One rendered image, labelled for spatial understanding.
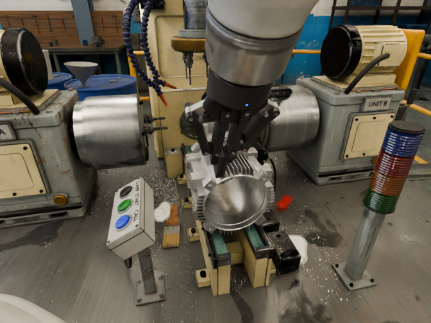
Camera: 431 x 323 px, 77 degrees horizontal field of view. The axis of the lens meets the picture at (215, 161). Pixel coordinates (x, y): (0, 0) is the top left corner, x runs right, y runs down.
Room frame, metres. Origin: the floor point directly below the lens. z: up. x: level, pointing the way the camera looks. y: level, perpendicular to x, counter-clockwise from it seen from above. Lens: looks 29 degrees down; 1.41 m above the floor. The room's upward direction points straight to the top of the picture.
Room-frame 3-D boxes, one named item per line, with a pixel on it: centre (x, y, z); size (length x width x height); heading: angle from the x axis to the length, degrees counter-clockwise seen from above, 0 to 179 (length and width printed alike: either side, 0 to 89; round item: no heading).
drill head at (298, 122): (1.02, -0.28, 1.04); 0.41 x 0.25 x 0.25; 103
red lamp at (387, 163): (0.49, -0.36, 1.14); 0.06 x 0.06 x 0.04
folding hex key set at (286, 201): (0.78, -0.25, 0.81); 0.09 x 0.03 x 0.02; 141
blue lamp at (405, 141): (0.49, -0.36, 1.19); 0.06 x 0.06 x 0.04
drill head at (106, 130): (0.87, 0.39, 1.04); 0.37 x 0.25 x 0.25; 103
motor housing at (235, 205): (0.60, -0.03, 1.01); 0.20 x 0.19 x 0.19; 12
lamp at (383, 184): (0.49, -0.36, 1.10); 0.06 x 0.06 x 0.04
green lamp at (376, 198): (0.49, -0.36, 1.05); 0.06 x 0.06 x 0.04
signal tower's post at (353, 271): (0.49, -0.36, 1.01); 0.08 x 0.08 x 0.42; 13
